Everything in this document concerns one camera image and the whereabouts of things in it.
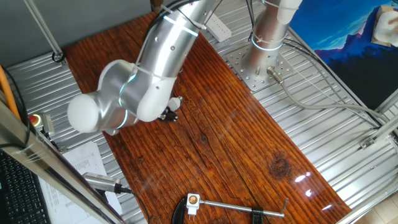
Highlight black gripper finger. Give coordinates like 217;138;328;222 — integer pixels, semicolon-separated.
159;107;178;123

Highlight brown wooden board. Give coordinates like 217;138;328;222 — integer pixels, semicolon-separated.
63;11;352;224

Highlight white lamp socket adapter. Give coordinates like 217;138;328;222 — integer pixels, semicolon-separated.
185;193;201;221

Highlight printed paper sheets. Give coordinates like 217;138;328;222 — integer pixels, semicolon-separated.
39;141;124;224

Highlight white power strip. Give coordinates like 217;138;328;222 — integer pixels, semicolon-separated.
205;12;233;43

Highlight red emergency stop button box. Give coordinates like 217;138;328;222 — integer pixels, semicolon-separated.
28;112;56;138

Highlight orange pole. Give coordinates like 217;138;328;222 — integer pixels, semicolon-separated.
0;65;21;121

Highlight black keyboard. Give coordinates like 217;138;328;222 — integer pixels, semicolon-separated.
0;151;52;224

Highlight blue mountain picture backdrop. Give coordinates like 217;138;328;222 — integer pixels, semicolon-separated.
289;0;398;110

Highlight white toilet paper roll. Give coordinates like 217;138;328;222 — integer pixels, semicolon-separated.
374;11;398;47

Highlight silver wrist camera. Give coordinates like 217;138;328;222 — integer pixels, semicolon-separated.
104;126;121;137

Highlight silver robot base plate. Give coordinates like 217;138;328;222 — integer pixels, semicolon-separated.
225;46;295;93

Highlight black exterior camera cable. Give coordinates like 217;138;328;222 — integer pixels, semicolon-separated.
114;185;152;224

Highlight ribbed silver exterior camera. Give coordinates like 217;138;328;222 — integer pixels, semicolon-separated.
81;172;123;194

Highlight metal bar clamp black handle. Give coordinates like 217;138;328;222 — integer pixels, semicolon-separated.
172;196;289;224

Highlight thick grey robot cable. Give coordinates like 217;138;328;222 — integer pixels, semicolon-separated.
266;65;398;128

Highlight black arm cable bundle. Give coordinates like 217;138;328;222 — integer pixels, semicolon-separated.
245;0;257;41

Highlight wide shiny metal frame bar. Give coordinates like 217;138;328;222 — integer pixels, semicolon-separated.
0;99;127;224

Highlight thin aluminium frame strut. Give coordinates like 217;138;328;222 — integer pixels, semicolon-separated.
23;0;68;68

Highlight black table cable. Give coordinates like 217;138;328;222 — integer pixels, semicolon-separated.
281;39;385;125

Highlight aluminium frame profile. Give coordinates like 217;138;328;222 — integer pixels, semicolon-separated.
359;115;398;150
374;89;398;114

